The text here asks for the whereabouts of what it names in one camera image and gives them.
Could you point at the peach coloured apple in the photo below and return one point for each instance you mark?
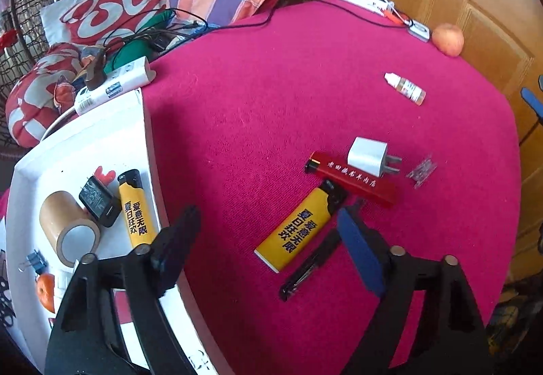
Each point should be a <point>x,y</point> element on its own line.
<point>447,39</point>

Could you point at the dark plug adapter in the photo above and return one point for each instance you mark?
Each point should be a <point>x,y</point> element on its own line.
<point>95,73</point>

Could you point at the white cardboard tray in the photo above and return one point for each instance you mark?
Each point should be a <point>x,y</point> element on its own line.
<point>63,154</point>

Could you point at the black pen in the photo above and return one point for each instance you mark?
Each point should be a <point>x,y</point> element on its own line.
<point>312,269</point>

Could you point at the black cat phone stand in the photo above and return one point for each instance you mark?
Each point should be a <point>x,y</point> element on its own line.
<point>5,303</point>

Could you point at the red white seat cushion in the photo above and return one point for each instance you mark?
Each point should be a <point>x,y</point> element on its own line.
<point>34,103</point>

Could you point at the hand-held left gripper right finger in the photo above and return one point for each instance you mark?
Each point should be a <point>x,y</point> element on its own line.
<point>360,252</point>

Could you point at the small white device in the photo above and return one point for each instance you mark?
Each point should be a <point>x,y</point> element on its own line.
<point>420,32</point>

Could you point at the small clear plastic clip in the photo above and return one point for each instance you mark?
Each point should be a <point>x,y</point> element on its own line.
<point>422,171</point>

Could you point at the black charger plug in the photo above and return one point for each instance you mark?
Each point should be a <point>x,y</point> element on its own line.
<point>97,199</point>

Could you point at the brown tape roll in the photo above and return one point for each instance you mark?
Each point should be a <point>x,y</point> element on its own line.
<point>63,218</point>

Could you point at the small red box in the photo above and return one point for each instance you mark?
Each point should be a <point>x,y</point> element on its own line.
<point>125,307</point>

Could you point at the blue binder clip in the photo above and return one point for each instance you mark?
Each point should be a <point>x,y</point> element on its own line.
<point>36,262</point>

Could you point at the white charger plug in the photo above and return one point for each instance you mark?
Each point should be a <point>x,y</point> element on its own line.
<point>367,154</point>

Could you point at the green cloth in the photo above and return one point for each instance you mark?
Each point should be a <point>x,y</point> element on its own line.
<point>127,52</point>

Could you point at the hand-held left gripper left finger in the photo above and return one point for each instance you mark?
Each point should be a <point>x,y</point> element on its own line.
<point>176,256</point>

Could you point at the red lighter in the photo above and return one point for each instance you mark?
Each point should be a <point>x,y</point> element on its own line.
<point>360,184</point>

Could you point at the white power strip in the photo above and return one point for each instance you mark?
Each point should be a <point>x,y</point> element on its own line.
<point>123,80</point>

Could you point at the tangerine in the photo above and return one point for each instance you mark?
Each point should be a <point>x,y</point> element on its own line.
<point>46,292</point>

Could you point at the square red white cushion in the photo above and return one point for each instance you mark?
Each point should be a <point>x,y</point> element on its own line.
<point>110,5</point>

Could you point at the magenta tablecloth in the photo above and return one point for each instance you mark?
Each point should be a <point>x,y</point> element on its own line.
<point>254,124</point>

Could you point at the small dropper bottle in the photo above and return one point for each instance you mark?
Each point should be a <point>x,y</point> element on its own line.
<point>407,89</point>

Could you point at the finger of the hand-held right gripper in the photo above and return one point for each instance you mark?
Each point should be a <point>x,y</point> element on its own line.
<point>530,99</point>

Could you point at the yellow lighter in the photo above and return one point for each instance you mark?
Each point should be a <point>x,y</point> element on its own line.
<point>135,218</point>
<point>292,235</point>

